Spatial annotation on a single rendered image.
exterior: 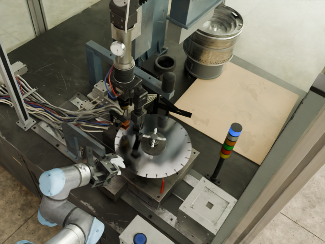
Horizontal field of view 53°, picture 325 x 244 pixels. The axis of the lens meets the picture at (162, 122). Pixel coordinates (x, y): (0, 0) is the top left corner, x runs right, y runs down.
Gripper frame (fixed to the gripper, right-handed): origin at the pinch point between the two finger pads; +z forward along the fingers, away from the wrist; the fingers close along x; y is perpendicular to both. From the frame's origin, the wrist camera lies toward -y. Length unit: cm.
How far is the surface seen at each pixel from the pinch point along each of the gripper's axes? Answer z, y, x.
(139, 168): 7.8, 5.5, -1.3
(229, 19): 80, -30, 62
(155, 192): 14.9, 14.7, -8.4
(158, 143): 18.5, 2.1, 7.4
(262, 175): -23, 46, 43
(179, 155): 21.9, 11.7, 8.4
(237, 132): 20.8, 25.4, 32.8
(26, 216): 28, -52, -104
